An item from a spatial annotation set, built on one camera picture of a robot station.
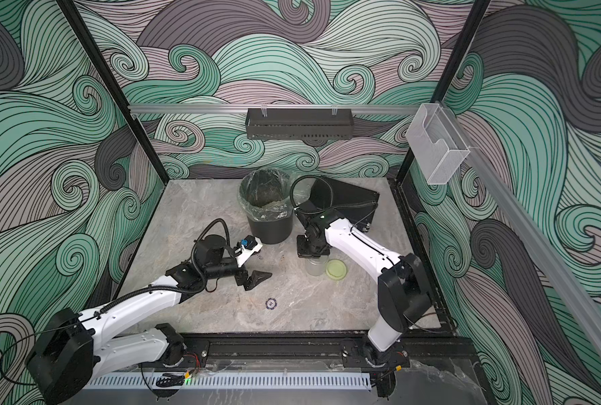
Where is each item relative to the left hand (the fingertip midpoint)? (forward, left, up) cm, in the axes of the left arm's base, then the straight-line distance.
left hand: (264, 259), depth 78 cm
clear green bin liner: (+31, +2, -4) cm, 31 cm away
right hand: (+4, -12, -4) cm, 14 cm away
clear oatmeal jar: (0, -17, -5) cm, 18 cm away
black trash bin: (+16, 0, -9) cm, 19 cm away
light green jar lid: (+3, -25, -14) cm, 29 cm away
